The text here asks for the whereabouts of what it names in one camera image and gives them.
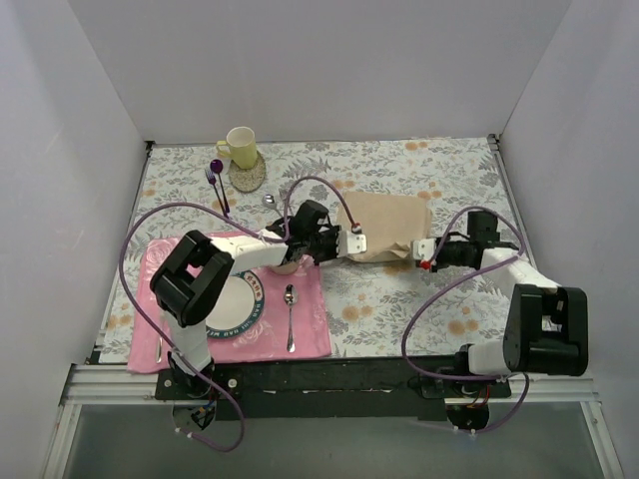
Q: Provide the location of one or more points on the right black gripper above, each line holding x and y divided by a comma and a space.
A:
441, 254

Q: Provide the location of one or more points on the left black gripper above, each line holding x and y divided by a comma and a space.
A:
329, 242

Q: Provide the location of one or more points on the beige linen napkin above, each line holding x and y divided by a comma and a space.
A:
390, 224

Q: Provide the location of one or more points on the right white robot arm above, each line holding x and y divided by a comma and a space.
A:
546, 330

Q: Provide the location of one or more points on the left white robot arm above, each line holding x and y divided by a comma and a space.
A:
190, 281

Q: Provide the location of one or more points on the cream mug dark rim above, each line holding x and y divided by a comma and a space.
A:
286, 269

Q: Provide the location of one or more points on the silver fork on tablecloth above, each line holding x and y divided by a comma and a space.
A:
287, 200

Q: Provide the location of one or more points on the silver spoon on placemat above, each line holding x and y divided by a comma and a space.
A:
291, 299

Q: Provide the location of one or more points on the silver spoon on tablecloth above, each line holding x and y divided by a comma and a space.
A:
270, 203

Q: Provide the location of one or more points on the pink floral placemat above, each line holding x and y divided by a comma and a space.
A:
261, 337

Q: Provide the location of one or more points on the floral tablecloth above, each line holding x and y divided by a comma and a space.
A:
372, 309

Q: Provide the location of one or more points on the woven round coaster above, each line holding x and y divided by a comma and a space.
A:
248, 180

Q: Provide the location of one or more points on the white plate teal rim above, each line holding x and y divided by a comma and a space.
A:
239, 307

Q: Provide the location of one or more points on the purple plastic fork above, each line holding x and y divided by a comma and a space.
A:
213, 182

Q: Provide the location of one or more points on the yellow mug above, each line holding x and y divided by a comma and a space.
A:
240, 146

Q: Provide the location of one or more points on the purple plastic spoon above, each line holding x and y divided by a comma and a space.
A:
217, 168

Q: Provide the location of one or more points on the silver fork on placemat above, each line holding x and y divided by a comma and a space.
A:
159, 349

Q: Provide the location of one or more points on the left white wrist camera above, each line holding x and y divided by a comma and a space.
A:
349, 243

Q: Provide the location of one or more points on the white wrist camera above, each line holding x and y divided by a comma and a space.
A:
423, 252
349, 243

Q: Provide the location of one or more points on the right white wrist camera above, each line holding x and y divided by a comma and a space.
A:
423, 252

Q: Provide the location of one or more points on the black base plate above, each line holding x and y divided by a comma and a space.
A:
345, 388

